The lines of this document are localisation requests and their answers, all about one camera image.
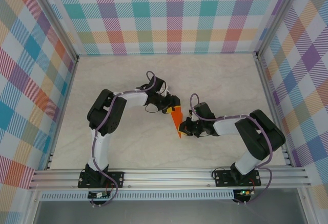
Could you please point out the orange paper sheet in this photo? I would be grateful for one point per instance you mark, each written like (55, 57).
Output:
(176, 119)

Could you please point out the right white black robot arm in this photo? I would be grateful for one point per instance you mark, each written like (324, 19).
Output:
(226, 127)

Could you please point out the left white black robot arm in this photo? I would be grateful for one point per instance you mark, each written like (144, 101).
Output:
(133, 99)

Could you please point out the grey metal sheet panel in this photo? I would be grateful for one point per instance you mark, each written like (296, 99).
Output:
(166, 213)

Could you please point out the circuit board with green light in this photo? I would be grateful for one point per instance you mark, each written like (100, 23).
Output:
(244, 192)

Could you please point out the black circuit board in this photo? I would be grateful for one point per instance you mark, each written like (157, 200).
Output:
(98, 195)

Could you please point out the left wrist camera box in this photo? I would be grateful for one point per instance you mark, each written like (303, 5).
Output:
(157, 84)

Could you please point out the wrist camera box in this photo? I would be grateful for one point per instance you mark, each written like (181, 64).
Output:
(202, 110)
(157, 84)

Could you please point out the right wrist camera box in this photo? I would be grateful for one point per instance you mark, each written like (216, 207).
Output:
(202, 110)

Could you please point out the aluminium mounting rail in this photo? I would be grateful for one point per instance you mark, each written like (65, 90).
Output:
(166, 178)

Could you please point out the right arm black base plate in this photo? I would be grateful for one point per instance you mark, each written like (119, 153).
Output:
(223, 179)

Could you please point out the aluminium table side rail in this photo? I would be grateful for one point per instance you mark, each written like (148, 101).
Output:
(265, 80)
(62, 111)

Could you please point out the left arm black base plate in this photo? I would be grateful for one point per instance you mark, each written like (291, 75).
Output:
(118, 176)

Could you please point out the aluminium frame post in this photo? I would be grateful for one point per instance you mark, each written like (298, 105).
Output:
(55, 16)
(278, 16)

